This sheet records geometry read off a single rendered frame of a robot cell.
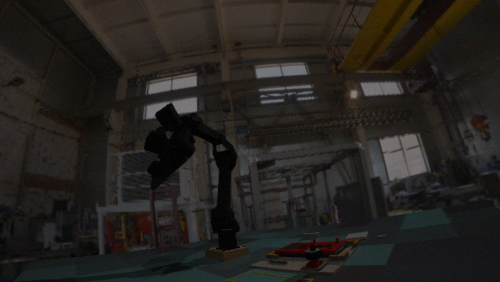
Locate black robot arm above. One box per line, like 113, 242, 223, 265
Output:
144, 103, 240, 251

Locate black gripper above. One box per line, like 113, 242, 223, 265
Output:
147, 134, 196, 190

